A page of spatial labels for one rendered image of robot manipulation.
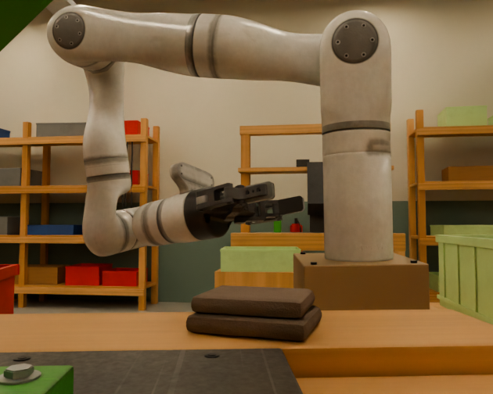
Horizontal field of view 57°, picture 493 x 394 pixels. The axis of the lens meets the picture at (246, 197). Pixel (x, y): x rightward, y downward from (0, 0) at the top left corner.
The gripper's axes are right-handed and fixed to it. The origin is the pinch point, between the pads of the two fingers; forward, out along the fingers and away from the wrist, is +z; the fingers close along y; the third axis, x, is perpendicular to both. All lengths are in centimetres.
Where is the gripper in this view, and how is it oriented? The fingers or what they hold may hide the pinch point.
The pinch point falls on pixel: (285, 197)
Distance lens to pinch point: 60.6
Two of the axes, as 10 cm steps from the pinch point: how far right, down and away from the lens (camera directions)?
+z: 8.6, -1.8, -4.8
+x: -0.6, -9.6, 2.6
